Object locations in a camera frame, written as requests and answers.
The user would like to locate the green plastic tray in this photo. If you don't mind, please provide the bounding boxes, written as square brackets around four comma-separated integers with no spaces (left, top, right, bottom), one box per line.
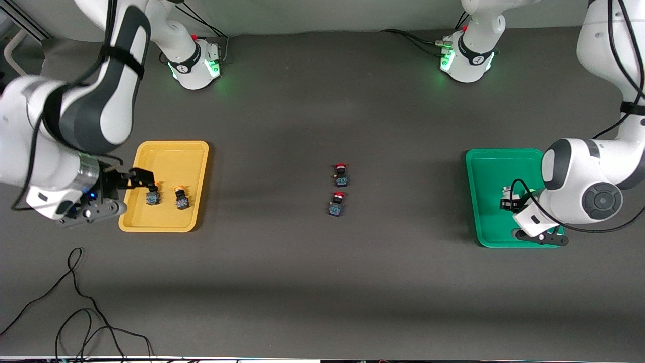
[465,148,565,248]

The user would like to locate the yellow plastic tray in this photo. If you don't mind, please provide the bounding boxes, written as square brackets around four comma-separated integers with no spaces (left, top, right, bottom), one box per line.
[118,140,210,233]

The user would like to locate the dark grey table mat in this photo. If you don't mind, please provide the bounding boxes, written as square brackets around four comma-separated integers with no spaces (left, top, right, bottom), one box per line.
[0,25,645,359]

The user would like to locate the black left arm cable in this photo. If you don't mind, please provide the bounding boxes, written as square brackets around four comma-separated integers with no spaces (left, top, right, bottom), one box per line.
[510,0,645,233]

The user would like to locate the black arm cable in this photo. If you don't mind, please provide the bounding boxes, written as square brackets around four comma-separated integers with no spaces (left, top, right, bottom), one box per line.
[510,0,645,233]
[11,0,124,210]

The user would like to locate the black loose cable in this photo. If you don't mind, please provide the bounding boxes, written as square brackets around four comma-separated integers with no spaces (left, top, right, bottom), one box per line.
[54,308,154,363]
[0,247,126,363]

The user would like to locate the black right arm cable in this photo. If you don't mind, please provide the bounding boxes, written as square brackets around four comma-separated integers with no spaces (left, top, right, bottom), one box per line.
[11,0,124,210]

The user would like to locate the white metal tube frame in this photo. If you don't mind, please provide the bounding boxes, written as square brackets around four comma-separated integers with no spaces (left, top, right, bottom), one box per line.
[3,28,31,76]

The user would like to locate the black right base cables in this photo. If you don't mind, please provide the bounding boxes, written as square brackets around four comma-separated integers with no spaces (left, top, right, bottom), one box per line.
[174,3,230,64]

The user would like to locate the black base cables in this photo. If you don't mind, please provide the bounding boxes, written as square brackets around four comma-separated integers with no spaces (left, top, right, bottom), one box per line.
[174,3,230,64]
[380,29,449,56]

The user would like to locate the black aluminium profile rail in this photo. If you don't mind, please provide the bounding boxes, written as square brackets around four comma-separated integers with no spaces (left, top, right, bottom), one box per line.
[0,8,51,41]

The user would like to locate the black left base cables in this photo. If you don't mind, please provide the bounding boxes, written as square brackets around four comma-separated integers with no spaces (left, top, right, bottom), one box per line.
[380,29,449,56]

